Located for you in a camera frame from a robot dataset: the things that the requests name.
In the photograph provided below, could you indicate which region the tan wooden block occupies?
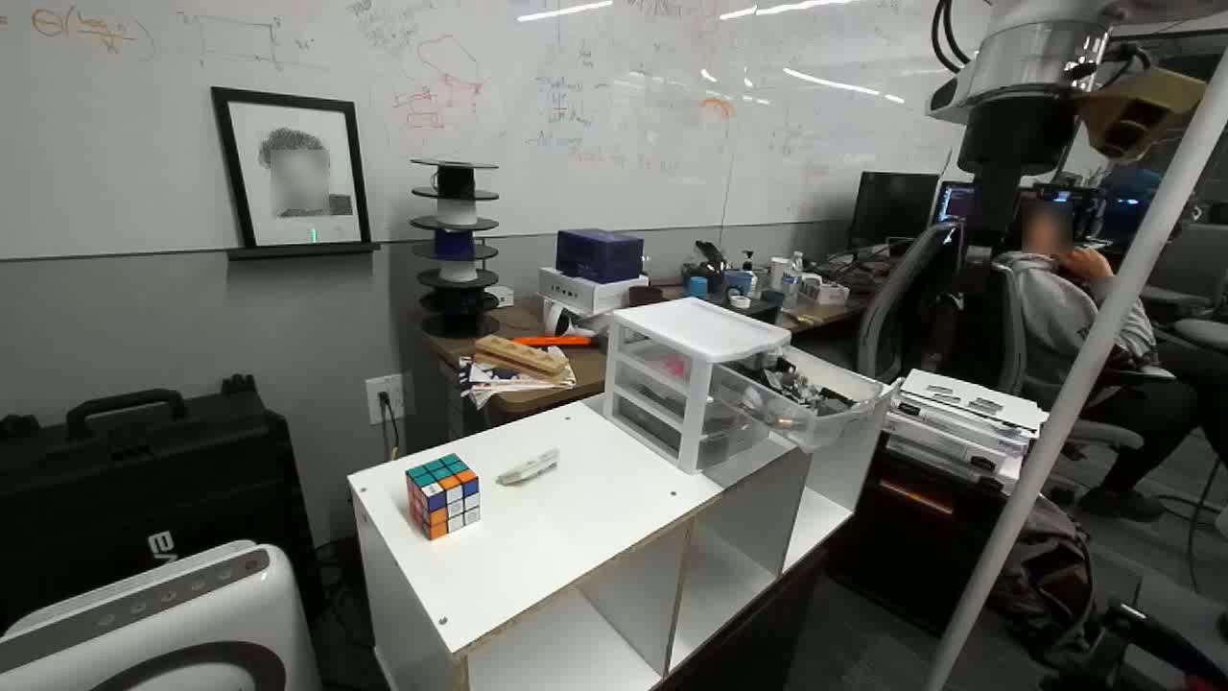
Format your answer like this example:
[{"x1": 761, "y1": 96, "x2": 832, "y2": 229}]
[{"x1": 471, "y1": 334, "x2": 579, "y2": 388}]

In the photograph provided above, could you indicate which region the clear plastic drawer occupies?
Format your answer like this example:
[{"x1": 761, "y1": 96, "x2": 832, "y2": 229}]
[{"x1": 707, "y1": 352, "x2": 895, "y2": 453}]

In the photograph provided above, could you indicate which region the Rubik's cube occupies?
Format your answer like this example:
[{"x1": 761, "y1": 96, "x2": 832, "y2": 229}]
[{"x1": 404, "y1": 450, "x2": 487, "y2": 544}]

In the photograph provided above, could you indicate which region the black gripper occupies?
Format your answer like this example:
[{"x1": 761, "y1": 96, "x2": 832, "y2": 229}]
[{"x1": 956, "y1": 91, "x2": 1089, "y2": 247}]

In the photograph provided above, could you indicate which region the orange handled tool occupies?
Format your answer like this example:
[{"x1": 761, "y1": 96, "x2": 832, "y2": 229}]
[{"x1": 515, "y1": 329, "x2": 598, "y2": 352}]

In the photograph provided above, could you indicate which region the white wall power outlet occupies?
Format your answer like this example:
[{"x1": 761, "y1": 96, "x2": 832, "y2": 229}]
[{"x1": 359, "y1": 370, "x2": 411, "y2": 428}]

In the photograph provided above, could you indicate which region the blue box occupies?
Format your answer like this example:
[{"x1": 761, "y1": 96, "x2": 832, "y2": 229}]
[{"x1": 552, "y1": 228, "x2": 649, "y2": 289}]

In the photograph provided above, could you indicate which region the dark small parts pile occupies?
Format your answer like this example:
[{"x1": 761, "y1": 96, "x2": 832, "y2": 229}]
[{"x1": 753, "y1": 352, "x2": 854, "y2": 422}]

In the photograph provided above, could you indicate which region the black filament spool stack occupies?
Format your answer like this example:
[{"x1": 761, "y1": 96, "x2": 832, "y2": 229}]
[{"x1": 406, "y1": 155, "x2": 506, "y2": 340}]

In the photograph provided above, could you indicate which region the white flat box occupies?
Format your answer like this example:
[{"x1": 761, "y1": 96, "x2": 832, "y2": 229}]
[{"x1": 532, "y1": 261, "x2": 651, "y2": 322}]

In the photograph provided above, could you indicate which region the black framed portrait picture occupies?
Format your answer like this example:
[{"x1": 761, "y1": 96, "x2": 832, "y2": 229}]
[{"x1": 208, "y1": 84, "x2": 376, "y2": 261}]

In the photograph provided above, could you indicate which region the grey office chair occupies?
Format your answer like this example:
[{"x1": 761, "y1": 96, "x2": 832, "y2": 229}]
[{"x1": 854, "y1": 222, "x2": 958, "y2": 382}]

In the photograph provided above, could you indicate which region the black backpack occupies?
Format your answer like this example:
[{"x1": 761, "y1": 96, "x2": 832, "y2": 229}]
[{"x1": 995, "y1": 495, "x2": 1228, "y2": 691}]

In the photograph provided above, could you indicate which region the stack of white papers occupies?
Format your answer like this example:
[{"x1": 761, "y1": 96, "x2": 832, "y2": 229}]
[{"x1": 883, "y1": 363, "x2": 1051, "y2": 489}]

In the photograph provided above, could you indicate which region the white tripod pole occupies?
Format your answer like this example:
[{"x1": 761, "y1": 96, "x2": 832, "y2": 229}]
[{"x1": 922, "y1": 50, "x2": 1228, "y2": 691}]

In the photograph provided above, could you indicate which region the brown wooden desk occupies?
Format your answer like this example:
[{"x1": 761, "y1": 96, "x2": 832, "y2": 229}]
[{"x1": 424, "y1": 284, "x2": 874, "y2": 434}]

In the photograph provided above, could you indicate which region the black computer monitor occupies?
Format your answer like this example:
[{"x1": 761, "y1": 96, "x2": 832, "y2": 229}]
[{"x1": 846, "y1": 170, "x2": 943, "y2": 261}]

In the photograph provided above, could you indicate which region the whiteboard with writing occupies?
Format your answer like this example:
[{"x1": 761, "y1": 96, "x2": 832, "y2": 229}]
[{"x1": 0, "y1": 0, "x2": 991, "y2": 261}]

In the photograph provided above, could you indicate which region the white three-drawer unit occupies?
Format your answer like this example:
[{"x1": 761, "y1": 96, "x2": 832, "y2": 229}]
[{"x1": 602, "y1": 295, "x2": 798, "y2": 476}]

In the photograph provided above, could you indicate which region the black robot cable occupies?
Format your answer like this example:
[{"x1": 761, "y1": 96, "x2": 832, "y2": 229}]
[{"x1": 928, "y1": 0, "x2": 974, "y2": 75}]

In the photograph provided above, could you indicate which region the seated person grey hoodie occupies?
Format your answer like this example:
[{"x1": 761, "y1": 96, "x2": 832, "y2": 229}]
[{"x1": 995, "y1": 188, "x2": 1206, "y2": 522}]

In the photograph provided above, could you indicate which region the white air purifier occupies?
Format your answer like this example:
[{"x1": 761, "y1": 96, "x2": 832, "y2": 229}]
[{"x1": 0, "y1": 536, "x2": 320, "y2": 691}]

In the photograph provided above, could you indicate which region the black hard carrying case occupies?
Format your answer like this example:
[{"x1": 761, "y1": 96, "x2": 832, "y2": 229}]
[{"x1": 0, "y1": 371, "x2": 319, "y2": 628}]

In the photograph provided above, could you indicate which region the white cube shelf cabinet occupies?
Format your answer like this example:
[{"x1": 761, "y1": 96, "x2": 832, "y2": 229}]
[{"x1": 344, "y1": 370, "x2": 897, "y2": 691}]

